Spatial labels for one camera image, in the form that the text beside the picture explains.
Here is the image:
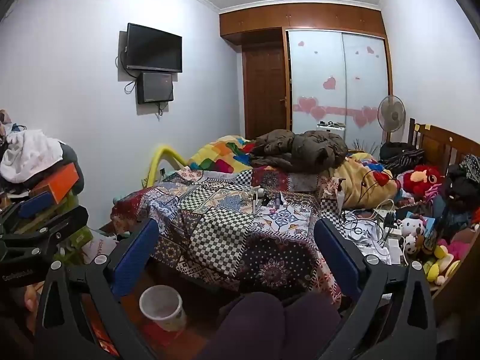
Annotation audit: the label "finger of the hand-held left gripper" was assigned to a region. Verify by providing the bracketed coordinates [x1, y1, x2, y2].
[0, 191, 53, 233]
[0, 205, 89, 260]

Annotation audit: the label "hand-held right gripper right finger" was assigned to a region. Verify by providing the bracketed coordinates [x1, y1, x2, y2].
[314, 218, 437, 360]

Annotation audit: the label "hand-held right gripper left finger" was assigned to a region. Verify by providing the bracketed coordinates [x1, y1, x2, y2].
[35, 217, 160, 360]

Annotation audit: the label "person's left hand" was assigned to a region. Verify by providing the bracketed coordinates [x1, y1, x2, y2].
[23, 283, 38, 314]

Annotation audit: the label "orange box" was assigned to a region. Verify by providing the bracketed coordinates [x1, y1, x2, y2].
[39, 163, 80, 203]

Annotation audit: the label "white printed plastic bag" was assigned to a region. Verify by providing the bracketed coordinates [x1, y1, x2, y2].
[80, 229, 121, 265]

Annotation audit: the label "white cloth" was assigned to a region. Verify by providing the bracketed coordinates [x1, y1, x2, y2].
[0, 129, 66, 184]

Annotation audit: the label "white power strip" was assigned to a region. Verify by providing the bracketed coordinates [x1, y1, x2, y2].
[375, 210, 400, 242]

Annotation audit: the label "yellow cartoon blanket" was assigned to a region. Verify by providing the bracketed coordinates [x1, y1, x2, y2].
[330, 152, 402, 211]

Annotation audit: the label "spotted dog plush toy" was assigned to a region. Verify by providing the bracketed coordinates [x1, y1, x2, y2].
[403, 233, 422, 257]

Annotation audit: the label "white cat plush toy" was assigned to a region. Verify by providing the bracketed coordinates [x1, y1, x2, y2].
[397, 215, 428, 238]

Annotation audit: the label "patchwork printed blanket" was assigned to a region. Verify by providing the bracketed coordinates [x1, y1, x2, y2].
[110, 167, 376, 304]

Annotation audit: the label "red heart headband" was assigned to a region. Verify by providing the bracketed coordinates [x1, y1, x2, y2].
[362, 169, 394, 200]

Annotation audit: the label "yellow curved tube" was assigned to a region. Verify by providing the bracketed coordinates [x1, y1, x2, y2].
[146, 144, 188, 188]

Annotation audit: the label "yellow plush toy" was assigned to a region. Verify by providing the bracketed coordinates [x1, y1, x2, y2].
[424, 245, 460, 284]

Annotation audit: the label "person's purple pants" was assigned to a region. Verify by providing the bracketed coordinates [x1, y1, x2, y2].
[199, 292, 342, 360]

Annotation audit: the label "dark spiky plant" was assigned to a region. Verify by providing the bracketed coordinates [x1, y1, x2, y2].
[350, 139, 379, 157]

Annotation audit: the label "brown down jacket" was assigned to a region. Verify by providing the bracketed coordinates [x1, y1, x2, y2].
[249, 129, 349, 175]

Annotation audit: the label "red plush toy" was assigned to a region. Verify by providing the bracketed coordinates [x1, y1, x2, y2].
[403, 164, 445, 196]

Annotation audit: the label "black striped bag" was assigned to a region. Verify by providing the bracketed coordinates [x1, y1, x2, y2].
[379, 142, 426, 175]

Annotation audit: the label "pink plush toy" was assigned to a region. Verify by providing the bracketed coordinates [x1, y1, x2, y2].
[439, 238, 474, 264]

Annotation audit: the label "colourful block blanket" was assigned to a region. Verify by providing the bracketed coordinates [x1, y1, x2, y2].
[187, 135, 256, 173]

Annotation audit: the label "dark clothes pile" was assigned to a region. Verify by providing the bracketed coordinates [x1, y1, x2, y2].
[444, 154, 480, 229]

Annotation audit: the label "wooden bed headboard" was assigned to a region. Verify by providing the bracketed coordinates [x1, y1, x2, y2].
[409, 118, 480, 175]

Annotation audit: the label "standing electric fan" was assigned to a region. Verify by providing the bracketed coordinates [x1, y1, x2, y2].
[377, 95, 407, 145]

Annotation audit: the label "pink heart stickers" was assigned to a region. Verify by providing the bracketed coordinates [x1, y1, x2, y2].
[294, 39, 379, 128]

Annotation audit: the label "frosted sliding wardrobe door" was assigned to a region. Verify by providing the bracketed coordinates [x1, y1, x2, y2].
[288, 30, 347, 136]
[342, 32, 391, 147]

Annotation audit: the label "brown wooden door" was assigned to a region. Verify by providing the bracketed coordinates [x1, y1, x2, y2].
[242, 41, 289, 140]

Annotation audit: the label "wooden overhead cabinet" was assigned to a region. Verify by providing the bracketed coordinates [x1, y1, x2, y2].
[219, 3, 387, 44]

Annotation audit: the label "tangled white cables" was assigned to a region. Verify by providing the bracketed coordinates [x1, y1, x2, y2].
[343, 199, 394, 256]

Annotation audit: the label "small black wall monitor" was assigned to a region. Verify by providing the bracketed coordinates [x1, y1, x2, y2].
[137, 71, 174, 105]

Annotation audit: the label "black wall television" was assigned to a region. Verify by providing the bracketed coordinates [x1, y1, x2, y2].
[125, 23, 183, 74]

